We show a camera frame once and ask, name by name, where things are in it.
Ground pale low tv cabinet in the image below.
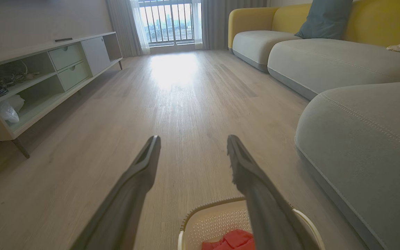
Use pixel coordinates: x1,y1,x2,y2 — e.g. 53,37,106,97
0,32,123,159

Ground small grey sofa seat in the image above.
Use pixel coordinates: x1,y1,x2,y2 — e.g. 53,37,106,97
232,31,301,73

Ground pale green cabinet drawer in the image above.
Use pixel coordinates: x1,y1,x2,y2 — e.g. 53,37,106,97
49,43,86,71
58,61,92,91

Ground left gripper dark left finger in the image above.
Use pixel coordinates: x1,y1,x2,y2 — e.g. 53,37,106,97
70,135,161,250

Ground yellow sofa backrest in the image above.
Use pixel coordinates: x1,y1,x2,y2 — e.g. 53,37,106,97
228,0,400,49

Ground long grey sofa seat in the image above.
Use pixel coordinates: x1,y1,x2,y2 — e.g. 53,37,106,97
267,38,400,101

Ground white cabinet door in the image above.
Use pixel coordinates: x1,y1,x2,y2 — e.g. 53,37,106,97
81,36,111,76

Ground white sheer curtain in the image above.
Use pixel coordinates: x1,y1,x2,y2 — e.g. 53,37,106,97
191,0,203,44
130,0,151,55

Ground tangled cables on shelf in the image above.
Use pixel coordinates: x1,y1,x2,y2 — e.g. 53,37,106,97
0,61,42,100

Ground cream laundry basket brown rim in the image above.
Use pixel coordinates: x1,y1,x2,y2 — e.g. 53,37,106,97
178,196,325,250

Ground red cloth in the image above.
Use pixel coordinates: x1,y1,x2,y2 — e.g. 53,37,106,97
202,229,256,250

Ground blue-grey cushion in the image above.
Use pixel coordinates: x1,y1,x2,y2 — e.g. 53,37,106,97
294,0,353,40

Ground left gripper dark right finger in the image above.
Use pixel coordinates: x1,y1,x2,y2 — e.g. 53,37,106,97
227,135,320,250

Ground large grey sofa seat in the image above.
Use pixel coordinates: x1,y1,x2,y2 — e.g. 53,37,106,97
295,81,400,250

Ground white plastic bag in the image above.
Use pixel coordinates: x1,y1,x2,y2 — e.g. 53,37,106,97
0,94,25,124

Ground grey curtain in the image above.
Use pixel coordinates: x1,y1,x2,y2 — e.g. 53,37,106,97
106,0,143,58
201,0,268,50

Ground dark balcony window railing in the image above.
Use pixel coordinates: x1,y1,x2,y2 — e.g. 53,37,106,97
138,0,194,46

